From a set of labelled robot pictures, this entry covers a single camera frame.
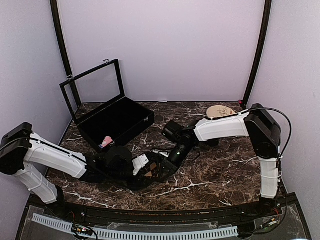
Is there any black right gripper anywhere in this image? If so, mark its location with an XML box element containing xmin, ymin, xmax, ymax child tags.
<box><xmin>157</xmin><ymin>141</ymin><xmax>195</xmax><ymax>181</ymax></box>

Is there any pink teal patterned sock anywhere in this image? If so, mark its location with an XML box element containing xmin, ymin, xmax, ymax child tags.
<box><xmin>99</xmin><ymin>136</ymin><xmax>113</xmax><ymax>149</ymax></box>

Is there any brown argyle sock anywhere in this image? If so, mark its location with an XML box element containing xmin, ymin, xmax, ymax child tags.
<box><xmin>143</xmin><ymin>162</ymin><xmax>159</xmax><ymax>178</ymax></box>

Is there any black storage box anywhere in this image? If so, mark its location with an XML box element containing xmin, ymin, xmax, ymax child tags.
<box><xmin>77</xmin><ymin>97</ymin><xmax>155</xmax><ymax>153</ymax></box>

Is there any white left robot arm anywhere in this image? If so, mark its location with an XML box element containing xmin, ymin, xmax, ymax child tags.
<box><xmin>0</xmin><ymin>122</ymin><xmax>160</xmax><ymax>218</ymax></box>

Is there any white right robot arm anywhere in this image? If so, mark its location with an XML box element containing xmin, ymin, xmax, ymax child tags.
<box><xmin>162</xmin><ymin>103</ymin><xmax>287</xmax><ymax>217</ymax></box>

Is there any black box glass lid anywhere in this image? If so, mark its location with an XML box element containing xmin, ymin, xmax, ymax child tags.
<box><xmin>60</xmin><ymin>59</ymin><xmax>125</xmax><ymax>124</ymax></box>

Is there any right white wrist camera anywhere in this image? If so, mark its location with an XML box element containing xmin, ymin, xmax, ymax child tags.
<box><xmin>151</xmin><ymin>149</ymin><xmax>170</xmax><ymax>158</ymax></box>

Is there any white slotted cable duct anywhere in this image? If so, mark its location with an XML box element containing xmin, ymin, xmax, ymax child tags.
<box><xmin>31</xmin><ymin>213</ymin><xmax>239</xmax><ymax>240</ymax></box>

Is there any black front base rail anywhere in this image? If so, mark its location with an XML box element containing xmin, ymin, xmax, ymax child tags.
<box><xmin>62</xmin><ymin>202</ymin><xmax>276</xmax><ymax>226</ymax></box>

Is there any right black frame post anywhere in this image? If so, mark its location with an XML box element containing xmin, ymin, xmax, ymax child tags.
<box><xmin>239</xmin><ymin>0</ymin><xmax>273</xmax><ymax>109</ymax></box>

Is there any black frame post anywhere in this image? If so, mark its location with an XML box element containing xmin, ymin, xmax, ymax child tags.
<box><xmin>49</xmin><ymin>0</ymin><xmax>76</xmax><ymax>83</ymax></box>
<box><xmin>239</xmin><ymin>0</ymin><xmax>273</xmax><ymax>109</ymax></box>

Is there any left black frame post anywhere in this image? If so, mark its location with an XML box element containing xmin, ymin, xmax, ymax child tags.
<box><xmin>49</xmin><ymin>0</ymin><xmax>76</xmax><ymax>83</ymax></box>

